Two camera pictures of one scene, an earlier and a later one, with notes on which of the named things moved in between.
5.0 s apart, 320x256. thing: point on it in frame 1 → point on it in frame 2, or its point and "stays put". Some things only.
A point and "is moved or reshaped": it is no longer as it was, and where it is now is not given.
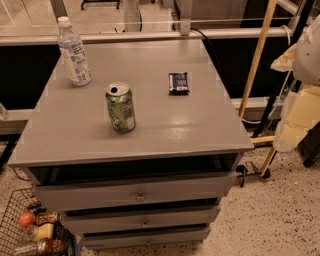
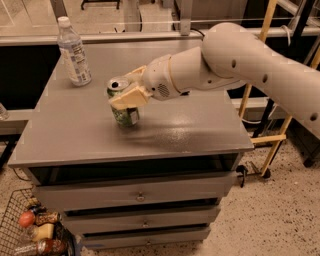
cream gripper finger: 285,61 → 135,75
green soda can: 120,100 is moved or reshaped
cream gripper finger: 299,115 → 131,96
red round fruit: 27,218 stays put
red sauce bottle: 50,247 stays put
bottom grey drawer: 143,238 stays put
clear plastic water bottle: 73,53 stays put
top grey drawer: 132,191 stays put
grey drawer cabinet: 142,156 stays put
